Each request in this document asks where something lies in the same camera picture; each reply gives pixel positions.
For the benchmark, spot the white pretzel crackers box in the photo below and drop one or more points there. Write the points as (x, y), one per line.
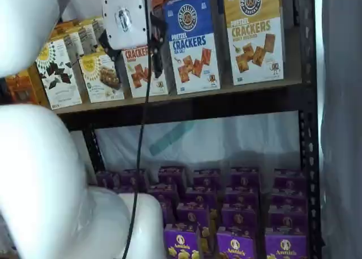
(254, 44)

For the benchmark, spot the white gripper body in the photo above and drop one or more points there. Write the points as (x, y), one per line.
(124, 18)

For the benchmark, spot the translucent white plastic sheet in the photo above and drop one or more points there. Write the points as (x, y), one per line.
(212, 146)

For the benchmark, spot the grey plastic curtain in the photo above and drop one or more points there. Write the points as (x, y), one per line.
(342, 129)

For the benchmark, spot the blue sea salt crackers box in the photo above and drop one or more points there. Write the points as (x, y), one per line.
(192, 58)

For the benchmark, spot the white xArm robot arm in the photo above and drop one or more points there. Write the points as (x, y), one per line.
(42, 171)

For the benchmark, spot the purple Annie's snack box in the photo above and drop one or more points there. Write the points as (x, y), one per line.
(287, 220)
(168, 213)
(240, 198)
(127, 179)
(192, 215)
(236, 245)
(107, 181)
(171, 177)
(181, 242)
(164, 194)
(239, 218)
(206, 179)
(200, 198)
(285, 247)
(244, 179)
(288, 199)
(124, 189)
(289, 182)

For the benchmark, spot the tan wooden shelf board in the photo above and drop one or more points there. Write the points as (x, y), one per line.
(171, 93)

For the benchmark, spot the Simple Mills sweet thins box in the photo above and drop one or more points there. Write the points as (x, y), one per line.
(97, 27)
(74, 44)
(86, 37)
(56, 78)

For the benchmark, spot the orange cheddar crackers box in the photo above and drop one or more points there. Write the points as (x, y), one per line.
(158, 1)
(135, 78)

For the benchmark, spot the plain orange box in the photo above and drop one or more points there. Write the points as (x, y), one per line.
(22, 86)

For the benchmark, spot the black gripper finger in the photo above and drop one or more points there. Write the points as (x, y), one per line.
(157, 58)
(108, 51)

